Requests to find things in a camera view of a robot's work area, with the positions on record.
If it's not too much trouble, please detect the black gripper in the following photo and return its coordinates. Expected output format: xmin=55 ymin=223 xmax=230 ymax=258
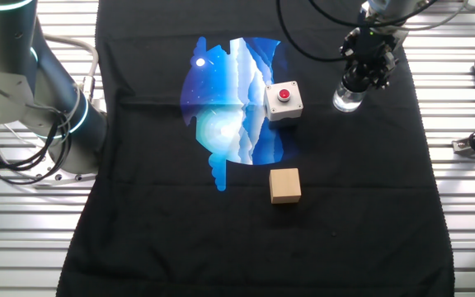
xmin=339 ymin=25 xmax=407 ymax=90

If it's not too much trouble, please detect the clear glass jar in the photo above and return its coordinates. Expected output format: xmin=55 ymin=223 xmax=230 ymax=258
xmin=332 ymin=81 xmax=366 ymax=113

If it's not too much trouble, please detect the grey box with red button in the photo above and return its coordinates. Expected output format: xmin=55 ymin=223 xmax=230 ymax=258
xmin=264 ymin=80 xmax=304 ymax=123

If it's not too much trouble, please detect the wooden cube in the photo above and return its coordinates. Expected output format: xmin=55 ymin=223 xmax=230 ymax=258
xmin=268 ymin=167 xmax=303 ymax=205

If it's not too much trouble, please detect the black cloth with blue print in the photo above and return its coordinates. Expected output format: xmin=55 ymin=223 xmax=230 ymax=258
xmin=55 ymin=0 xmax=455 ymax=297

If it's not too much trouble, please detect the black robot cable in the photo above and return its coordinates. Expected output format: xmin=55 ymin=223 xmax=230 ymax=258
xmin=275 ymin=0 xmax=350 ymax=64
xmin=307 ymin=0 xmax=439 ymax=29

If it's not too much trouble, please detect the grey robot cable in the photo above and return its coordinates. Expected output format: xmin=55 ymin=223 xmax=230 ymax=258
xmin=404 ymin=0 xmax=469 ymax=32

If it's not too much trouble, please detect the grey robot hose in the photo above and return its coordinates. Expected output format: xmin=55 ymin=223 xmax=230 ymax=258
xmin=43 ymin=34 xmax=101 ymax=104

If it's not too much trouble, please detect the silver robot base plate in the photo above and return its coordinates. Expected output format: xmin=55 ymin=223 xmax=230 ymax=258
xmin=31 ymin=142 xmax=98 ymax=183

